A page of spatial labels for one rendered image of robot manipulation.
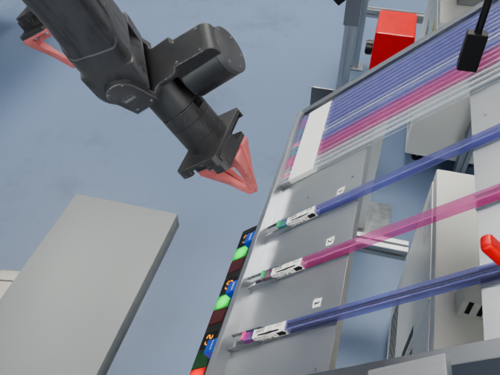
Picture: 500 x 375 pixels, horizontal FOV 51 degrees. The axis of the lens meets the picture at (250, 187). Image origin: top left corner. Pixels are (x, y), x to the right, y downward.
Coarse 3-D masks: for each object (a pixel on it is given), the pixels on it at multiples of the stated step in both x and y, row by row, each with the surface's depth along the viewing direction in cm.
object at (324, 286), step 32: (352, 160) 88; (288, 192) 97; (320, 192) 88; (320, 224) 81; (352, 224) 75; (288, 256) 81; (352, 256) 71; (256, 288) 81; (288, 288) 75; (320, 288) 70; (256, 320) 76; (256, 352) 70; (288, 352) 66; (320, 352) 62
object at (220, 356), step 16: (288, 144) 107; (288, 160) 104; (272, 192) 96; (272, 208) 94; (256, 240) 88; (256, 256) 86; (256, 272) 85; (240, 288) 81; (240, 304) 80; (224, 320) 77; (240, 320) 78; (224, 336) 75; (224, 352) 74; (208, 368) 72; (224, 368) 73
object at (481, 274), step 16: (464, 272) 53; (480, 272) 52; (496, 272) 51; (400, 288) 58; (416, 288) 56; (432, 288) 55; (448, 288) 54; (352, 304) 62; (368, 304) 60; (384, 304) 59; (288, 320) 68; (304, 320) 66; (320, 320) 64; (336, 320) 63
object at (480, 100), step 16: (480, 96) 75; (496, 96) 72; (480, 112) 72; (496, 112) 69; (480, 128) 70; (496, 144) 65; (480, 160) 65; (496, 160) 63; (480, 176) 63; (496, 176) 61; (480, 208) 59; (496, 208) 58; (480, 224) 58; (496, 224) 56; (480, 256) 55; (496, 288) 51; (496, 304) 49; (496, 320) 48; (496, 336) 47
